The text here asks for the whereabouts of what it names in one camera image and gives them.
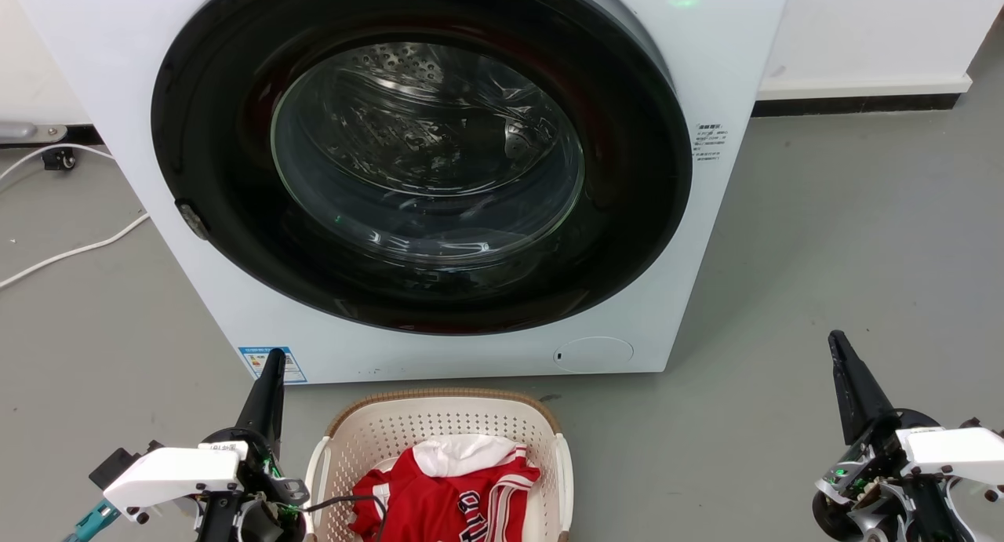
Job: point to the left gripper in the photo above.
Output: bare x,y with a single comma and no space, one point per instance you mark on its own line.
243,487

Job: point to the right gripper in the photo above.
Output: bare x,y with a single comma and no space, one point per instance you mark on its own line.
871,479

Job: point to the cream perforated laundry basket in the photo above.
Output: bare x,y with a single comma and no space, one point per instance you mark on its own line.
439,424

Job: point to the blue energy label sticker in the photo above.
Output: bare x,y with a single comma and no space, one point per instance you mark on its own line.
271,363

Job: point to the red basketball jersey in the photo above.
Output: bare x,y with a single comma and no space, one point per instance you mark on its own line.
439,499

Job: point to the white garment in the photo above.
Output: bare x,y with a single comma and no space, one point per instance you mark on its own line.
463,452

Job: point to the teal connector piece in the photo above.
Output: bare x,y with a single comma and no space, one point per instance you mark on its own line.
90,524

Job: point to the round white filter cover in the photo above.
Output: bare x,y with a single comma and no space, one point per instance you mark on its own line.
594,354

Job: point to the small text sticker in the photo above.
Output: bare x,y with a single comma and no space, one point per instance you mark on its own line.
710,142

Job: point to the round black washer door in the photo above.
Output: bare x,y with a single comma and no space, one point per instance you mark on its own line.
427,154

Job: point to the black caster wheel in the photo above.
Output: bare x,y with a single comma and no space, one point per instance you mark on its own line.
60,159

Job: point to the white front-load washing machine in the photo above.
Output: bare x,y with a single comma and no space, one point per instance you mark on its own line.
737,95

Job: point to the grey metal bar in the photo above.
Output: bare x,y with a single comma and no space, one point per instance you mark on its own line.
27,132

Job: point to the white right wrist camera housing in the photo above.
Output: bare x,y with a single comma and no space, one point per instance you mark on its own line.
953,452

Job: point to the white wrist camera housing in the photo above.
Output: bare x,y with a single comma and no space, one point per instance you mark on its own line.
172,475
953,452

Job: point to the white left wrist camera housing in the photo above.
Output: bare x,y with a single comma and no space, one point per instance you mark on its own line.
172,475

